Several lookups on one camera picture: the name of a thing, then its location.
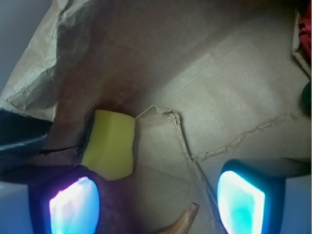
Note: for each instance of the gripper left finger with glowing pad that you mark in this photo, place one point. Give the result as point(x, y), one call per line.
point(48, 200)

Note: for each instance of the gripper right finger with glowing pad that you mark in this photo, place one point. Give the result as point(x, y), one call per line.
point(266, 196)

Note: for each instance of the dark green oval object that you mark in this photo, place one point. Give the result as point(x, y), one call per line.
point(306, 98)

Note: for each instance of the brown paper bag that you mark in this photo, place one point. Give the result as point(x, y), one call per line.
point(207, 81)

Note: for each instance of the red crumpled paper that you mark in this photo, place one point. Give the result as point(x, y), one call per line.
point(305, 31)

